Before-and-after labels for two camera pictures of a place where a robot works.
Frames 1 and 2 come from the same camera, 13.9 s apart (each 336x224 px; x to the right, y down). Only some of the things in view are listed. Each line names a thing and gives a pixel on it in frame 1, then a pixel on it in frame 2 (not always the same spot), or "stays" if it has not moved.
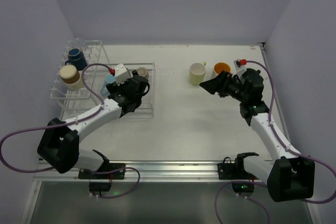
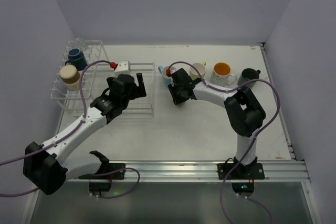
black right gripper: x=223 y=85 -> x=177 y=93
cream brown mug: x=71 y=77 stays
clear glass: x=80 y=42 stays
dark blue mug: x=76 y=58 stays
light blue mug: x=109 y=79 -> x=163 y=71
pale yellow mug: x=197 y=71 stays
